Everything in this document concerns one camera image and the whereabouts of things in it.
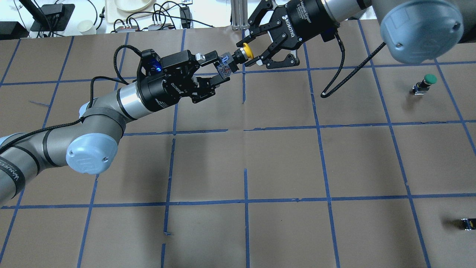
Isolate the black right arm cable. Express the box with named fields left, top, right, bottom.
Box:
left=321, top=32, right=387, bottom=99

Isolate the green push button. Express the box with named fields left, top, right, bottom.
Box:
left=410, top=74, right=437, bottom=96

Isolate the beige plate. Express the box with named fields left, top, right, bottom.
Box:
left=114, top=0, right=153, bottom=13

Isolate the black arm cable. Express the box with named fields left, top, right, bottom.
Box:
left=0, top=45, right=149, bottom=153
left=321, top=32, right=387, bottom=99

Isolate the white paper cup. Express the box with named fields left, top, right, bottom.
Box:
left=77, top=20, right=97, bottom=35

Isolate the black power adapter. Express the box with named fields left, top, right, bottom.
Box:
left=180, top=6, right=192, bottom=29

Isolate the yellow push button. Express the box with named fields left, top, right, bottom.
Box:
left=215, top=42, right=254, bottom=79

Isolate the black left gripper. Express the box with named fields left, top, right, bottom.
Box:
left=138, top=50, right=231, bottom=112

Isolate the beige tray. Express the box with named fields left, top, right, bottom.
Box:
left=105, top=0, right=180, bottom=24

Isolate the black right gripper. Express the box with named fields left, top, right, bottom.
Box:
left=242, top=0, right=339, bottom=70

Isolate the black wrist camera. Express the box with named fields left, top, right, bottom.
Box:
left=139, top=49, right=162, bottom=76

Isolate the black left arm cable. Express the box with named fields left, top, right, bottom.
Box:
left=0, top=45, right=149, bottom=153

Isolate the small circuit board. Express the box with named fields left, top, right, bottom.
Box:
left=147, top=23, right=176, bottom=32
left=113, top=20, right=136, bottom=33

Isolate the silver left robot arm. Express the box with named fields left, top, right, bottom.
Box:
left=0, top=41, right=299, bottom=205

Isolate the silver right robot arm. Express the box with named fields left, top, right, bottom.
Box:
left=237, top=0, right=475, bottom=68

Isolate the black box device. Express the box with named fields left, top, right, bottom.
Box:
left=27, top=3, right=76, bottom=32

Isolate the aluminium frame post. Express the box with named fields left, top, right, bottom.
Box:
left=231, top=0, right=249, bottom=31

